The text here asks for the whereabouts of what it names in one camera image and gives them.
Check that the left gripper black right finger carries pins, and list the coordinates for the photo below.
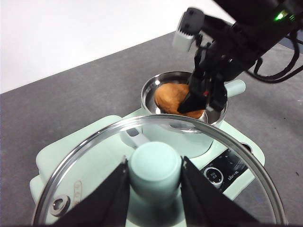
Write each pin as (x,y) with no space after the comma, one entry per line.
(208,203)

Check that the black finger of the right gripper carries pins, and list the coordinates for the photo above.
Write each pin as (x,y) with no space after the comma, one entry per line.
(217,97)
(194,97)

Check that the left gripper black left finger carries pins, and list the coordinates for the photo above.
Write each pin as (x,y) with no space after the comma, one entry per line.
(101,205)

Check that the brown potato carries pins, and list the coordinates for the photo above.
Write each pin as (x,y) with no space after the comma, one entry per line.
(169,97)

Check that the glass lid with green knob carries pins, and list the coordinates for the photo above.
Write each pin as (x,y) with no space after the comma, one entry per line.
(154,170)

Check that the steel steamer insert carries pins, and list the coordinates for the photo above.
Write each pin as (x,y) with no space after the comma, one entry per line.
(148,94)

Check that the silver control knob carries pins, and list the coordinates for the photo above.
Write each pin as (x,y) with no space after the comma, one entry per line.
(213,175)

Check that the mint green breakfast machine base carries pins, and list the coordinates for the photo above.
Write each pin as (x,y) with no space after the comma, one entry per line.
(236,189)

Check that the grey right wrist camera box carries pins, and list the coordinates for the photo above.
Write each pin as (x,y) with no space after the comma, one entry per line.
(187,30)

